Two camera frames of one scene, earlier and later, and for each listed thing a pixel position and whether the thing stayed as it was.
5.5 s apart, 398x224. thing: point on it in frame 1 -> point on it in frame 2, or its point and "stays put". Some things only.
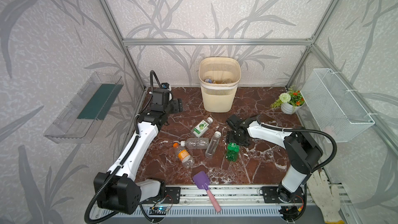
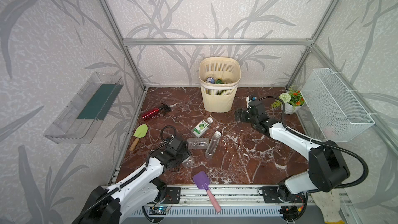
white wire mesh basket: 335,109 stays put
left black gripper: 178,106 -> 184,157
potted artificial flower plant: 290,101 stays put
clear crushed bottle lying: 196,143 stays put
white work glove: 326,196 stays put
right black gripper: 236,134 -> 244,115
